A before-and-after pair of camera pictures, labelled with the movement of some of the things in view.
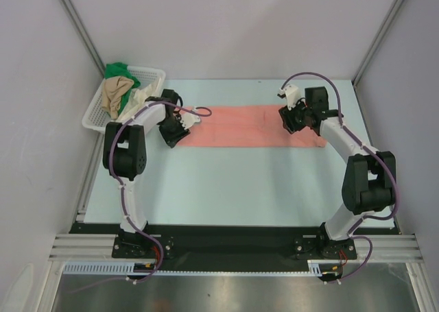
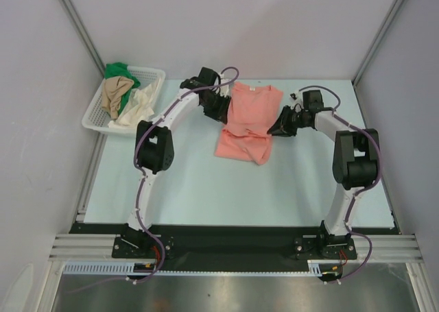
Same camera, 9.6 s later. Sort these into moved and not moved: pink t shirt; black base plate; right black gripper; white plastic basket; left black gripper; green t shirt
Moved: pink t shirt; left black gripper
Not moved: green t shirt; white plastic basket; right black gripper; black base plate
